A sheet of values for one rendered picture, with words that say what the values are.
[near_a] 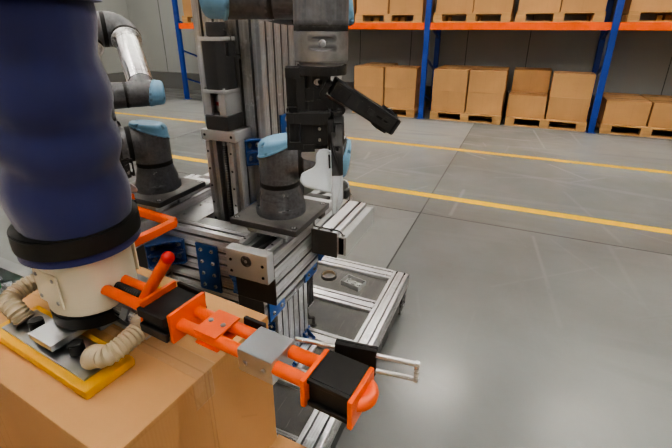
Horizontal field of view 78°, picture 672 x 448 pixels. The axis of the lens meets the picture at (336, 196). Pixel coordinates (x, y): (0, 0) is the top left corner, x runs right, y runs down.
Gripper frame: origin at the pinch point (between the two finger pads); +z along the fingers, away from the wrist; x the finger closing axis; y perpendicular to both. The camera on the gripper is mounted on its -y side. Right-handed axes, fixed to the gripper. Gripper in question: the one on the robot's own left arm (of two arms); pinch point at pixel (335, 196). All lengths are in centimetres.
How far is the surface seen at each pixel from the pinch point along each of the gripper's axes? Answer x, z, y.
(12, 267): -103, 72, 133
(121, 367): -3, 35, 41
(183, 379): -0.4, 36.8, 28.7
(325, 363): 13.2, 21.4, 2.4
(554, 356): -97, 131, -118
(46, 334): -9, 32, 57
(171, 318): 1.2, 21.5, 28.3
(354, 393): 18.9, 21.4, -1.3
